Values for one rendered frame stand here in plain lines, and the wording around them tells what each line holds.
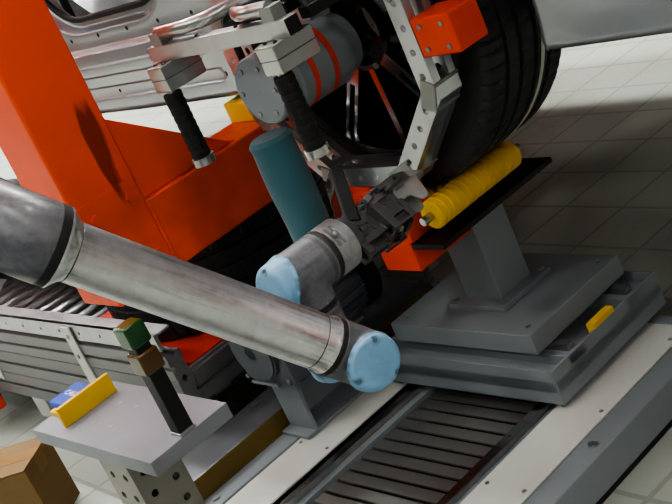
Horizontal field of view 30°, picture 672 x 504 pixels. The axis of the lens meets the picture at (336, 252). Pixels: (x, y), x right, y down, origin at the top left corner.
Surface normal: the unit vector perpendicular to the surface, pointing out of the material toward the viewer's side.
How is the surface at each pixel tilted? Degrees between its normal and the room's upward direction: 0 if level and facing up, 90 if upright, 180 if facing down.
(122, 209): 90
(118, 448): 0
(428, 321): 0
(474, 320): 0
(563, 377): 90
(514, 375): 90
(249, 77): 90
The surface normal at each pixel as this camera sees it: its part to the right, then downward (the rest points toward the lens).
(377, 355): 0.48, 0.15
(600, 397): -0.39, -0.86
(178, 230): 0.63, 0.01
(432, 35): -0.67, 0.51
